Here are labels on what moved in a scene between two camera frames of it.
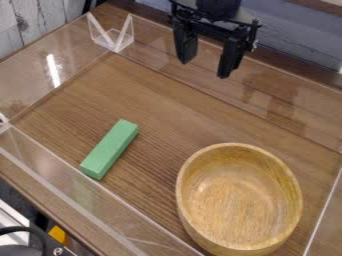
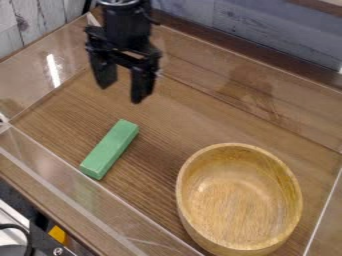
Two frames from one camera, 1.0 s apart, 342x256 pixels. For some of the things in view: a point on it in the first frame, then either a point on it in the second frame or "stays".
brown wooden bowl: [238, 200] stays
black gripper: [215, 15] to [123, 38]
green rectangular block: [110, 149] stays
